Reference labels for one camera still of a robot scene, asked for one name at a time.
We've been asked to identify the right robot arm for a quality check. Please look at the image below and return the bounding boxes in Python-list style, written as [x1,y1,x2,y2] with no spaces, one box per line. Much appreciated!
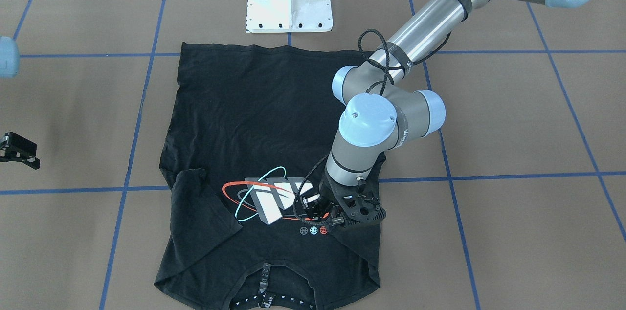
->
[0,36,41,170]

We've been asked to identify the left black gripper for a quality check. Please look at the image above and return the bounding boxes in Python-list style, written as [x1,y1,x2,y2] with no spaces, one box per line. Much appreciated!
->
[319,171,387,229]

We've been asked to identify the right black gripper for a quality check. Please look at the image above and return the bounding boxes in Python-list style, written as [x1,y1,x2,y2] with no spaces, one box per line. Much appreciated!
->
[0,132,41,170]

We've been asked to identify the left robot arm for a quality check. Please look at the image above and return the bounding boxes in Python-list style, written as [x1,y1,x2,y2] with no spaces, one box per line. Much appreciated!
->
[299,0,589,228]

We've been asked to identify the black printed t-shirt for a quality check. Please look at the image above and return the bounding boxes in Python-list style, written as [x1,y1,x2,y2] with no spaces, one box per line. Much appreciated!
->
[155,43,381,310]

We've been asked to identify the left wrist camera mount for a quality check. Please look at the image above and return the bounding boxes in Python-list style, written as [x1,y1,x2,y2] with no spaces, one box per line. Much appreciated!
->
[291,193,335,227]

